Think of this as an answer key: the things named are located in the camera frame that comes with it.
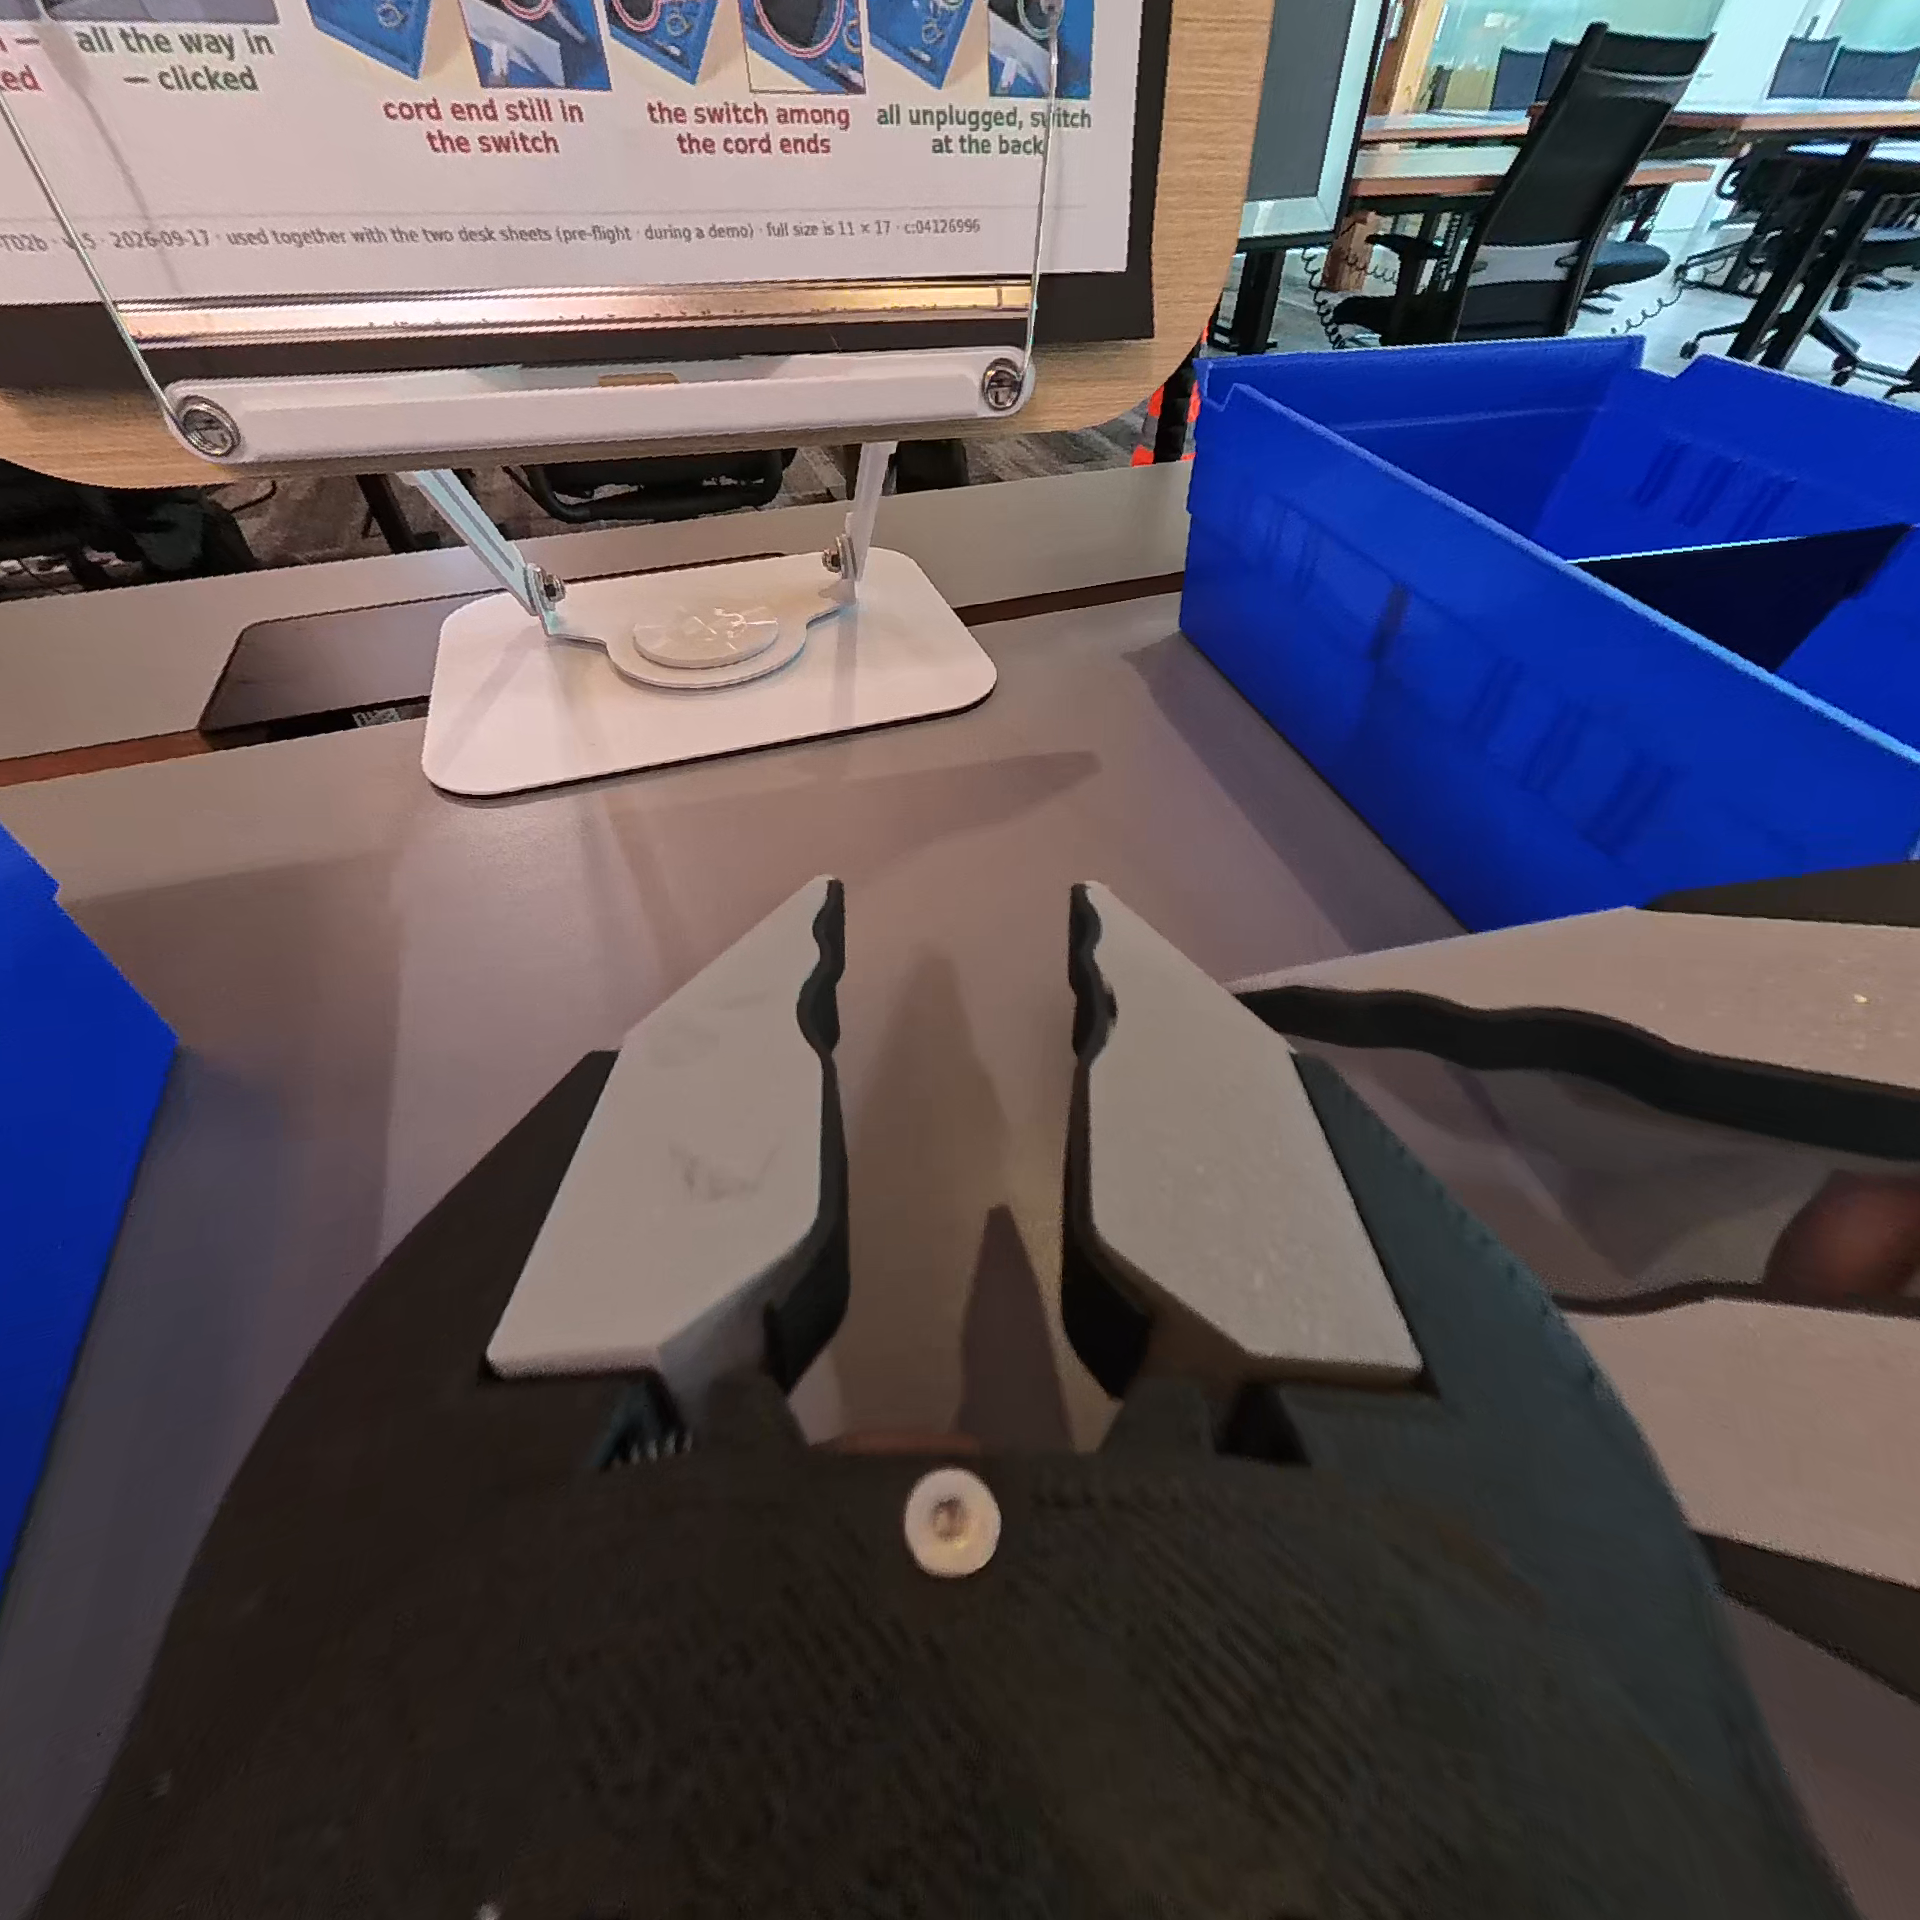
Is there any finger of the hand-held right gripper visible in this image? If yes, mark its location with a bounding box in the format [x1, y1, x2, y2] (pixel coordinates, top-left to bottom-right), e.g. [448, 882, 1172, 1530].
[1551, 1267, 1920, 1605]
[1232, 897, 1920, 1162]

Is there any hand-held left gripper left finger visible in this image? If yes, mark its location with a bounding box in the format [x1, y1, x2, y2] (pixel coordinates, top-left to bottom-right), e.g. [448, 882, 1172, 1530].
[483, 873, 854, 1403]

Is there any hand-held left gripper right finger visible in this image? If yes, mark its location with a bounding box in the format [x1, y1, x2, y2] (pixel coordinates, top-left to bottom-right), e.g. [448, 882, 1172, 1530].
[1063, 881, 1427, 1413]

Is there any blue plastic bin with divider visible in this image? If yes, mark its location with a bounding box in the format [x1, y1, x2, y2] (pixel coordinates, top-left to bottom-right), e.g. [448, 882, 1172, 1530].
[1179, 333, 1920, 934]

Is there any white document stand wooden board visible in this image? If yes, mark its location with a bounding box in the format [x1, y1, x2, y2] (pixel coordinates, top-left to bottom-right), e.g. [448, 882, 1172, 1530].
[0, 0, 1277, 797]

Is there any black mesh office chair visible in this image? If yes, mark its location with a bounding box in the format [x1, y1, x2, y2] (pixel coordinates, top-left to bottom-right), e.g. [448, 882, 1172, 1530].
[1328, 19, 1720, 356]

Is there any wooden top table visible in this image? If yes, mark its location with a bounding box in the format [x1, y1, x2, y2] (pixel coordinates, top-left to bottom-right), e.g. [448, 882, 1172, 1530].
[1662, 94, 1920, 372]
[1346, 109, 1719, 302]

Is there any instruction sheet on board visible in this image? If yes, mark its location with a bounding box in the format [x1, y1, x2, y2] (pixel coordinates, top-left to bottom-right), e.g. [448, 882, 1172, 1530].
[0, 0, 1178, 393]

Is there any dark framed panel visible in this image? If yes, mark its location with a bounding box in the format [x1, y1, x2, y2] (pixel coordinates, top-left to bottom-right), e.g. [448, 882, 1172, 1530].
[1236, 0, 1392, 252]

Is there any printed instruction sheet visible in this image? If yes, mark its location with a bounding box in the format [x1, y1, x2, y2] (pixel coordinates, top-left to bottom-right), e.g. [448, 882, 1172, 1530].
[0, 0, 1136, 313]

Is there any black desk cable cover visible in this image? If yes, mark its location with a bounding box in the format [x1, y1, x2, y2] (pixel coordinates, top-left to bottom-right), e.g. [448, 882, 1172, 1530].
[198, 606, 462, 736]

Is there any black coiled cable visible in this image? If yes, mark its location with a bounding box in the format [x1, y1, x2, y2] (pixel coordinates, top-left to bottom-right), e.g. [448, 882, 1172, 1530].
[1293, 237, 1376, 356]

